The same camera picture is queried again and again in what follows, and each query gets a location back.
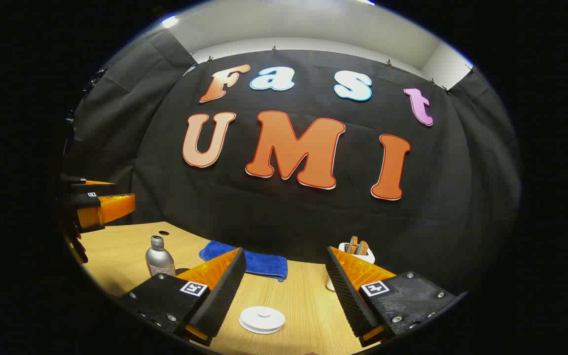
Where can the toast slice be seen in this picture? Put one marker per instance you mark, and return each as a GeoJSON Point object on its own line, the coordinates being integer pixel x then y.
{"type": "Point", "coordinates": [362, 248]}
{"type": "Point", "coordinates": [352, 245]}

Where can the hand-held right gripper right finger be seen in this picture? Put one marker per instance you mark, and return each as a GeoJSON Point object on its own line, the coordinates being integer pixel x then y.
{"type": "Point", "coordinates": [345, 296]}

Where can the silver water bottle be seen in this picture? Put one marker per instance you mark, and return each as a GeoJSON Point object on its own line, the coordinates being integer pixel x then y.
{"type": "Point", "coordinates": [159, 259]}

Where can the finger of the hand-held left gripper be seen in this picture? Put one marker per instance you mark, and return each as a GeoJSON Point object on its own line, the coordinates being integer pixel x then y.
{"type": "Point", "coordinates": [84, 186]}
{"type": "Point", "coordinates": [111, 207]}

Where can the white toaster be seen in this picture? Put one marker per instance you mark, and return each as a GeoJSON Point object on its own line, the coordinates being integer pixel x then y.
{"type": "Point", "coordinates": [365, 257]}

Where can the blue towel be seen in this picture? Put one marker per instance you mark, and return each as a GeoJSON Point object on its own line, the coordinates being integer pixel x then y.
{"type": "Point", "coordinates": [264, 264]}

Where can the ceiling light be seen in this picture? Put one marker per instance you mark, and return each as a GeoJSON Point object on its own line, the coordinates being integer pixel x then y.
{"type": "Point", "coordinates": [169, 21]}

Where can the white teacup lid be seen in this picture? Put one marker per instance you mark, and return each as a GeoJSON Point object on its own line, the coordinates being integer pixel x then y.
{"type": "Point", "coordinates": [263, 316]}

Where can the dark round coaster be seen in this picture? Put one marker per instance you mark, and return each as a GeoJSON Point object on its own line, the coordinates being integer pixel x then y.
{"type": "Point", "coordinates": [183, 271]}

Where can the black backdrop cloth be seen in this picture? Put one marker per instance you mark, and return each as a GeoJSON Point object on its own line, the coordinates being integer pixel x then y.
{"type": "Point", "coordinates": [284, 217]}

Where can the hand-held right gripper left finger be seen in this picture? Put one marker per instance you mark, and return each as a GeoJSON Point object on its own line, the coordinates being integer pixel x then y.
{"type": "Point", "coordinates": [222, 296]}

